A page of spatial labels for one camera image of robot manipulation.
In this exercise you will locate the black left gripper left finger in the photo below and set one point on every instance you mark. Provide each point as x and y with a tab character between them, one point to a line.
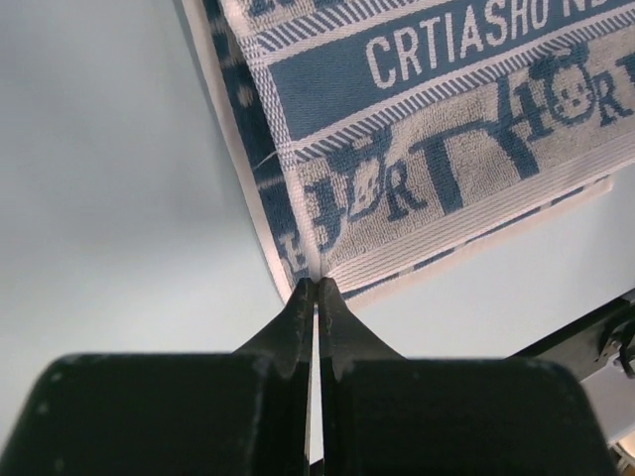
241	413

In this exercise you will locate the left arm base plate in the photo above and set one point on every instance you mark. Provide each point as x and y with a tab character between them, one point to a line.
563	358

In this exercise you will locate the blue white patterned towel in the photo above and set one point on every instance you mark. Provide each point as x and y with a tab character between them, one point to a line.
380	142

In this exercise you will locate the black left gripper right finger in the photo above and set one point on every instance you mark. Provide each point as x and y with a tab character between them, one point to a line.
384	414

